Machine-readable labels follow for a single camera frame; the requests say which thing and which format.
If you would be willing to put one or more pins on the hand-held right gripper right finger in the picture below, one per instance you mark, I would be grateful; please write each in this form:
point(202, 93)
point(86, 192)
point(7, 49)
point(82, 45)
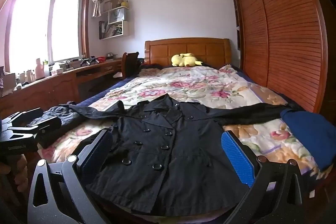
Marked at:
point(237, 155)

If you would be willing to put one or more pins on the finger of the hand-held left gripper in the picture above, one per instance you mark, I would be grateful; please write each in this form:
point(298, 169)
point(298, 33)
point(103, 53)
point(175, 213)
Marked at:
point(47, 127)
point(25, 116)

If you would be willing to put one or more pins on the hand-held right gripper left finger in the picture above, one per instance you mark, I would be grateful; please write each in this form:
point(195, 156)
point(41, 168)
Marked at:
point(95, 158)

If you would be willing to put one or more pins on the black buttoned coat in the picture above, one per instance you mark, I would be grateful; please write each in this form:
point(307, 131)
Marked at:
point(162, 134)

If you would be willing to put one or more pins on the person's left hand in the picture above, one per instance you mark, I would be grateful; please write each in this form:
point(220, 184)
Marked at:
point(18, 170)

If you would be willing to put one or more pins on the dark grey wrinkled garment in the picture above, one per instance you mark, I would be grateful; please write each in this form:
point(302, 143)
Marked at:
point(63, 113)

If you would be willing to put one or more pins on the wooden desk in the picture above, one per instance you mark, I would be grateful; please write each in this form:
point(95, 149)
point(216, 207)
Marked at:
point(63, 82)

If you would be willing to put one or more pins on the pale pink bottle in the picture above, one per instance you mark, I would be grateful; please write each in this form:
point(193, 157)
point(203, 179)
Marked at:
point(40, 70)

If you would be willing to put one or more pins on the white tissue box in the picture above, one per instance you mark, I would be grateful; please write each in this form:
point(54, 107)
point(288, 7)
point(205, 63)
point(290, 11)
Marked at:
point(57, 71)

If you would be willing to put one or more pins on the blue bed sheet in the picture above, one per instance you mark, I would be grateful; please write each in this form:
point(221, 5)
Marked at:
point(105, 91)

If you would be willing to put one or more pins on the blue folded cloth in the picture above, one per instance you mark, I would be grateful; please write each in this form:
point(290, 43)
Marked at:
point(309, 134)

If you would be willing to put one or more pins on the black desk gadgets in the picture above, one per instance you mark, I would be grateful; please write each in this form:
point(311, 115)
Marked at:
point(88, 61)

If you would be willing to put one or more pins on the floral blanket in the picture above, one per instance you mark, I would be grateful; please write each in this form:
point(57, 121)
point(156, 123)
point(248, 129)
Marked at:
point(183, 87)

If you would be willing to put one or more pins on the wood-framed window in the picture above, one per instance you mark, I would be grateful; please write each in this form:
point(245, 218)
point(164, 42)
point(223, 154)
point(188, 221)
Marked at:
point(34, 24)

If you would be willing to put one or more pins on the dark wooden chair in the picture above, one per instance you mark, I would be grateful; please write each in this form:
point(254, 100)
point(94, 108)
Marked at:
point(130, 64)

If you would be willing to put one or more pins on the dark pillow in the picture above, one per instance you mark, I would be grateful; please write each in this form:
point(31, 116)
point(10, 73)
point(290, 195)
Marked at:
point(152, 66)

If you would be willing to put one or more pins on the yellow plush toy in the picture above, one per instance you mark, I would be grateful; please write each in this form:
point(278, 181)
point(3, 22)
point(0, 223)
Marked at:
point(183, 60)

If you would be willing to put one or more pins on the wooden louvered wardrobe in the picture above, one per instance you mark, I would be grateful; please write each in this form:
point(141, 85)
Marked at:
point(283, 43)

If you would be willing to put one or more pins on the wooden headboard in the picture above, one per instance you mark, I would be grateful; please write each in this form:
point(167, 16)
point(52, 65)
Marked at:
point(162, 52)

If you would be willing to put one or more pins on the white wall shelf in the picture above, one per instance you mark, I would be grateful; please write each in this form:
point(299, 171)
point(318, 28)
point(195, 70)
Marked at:
point(125, 27)

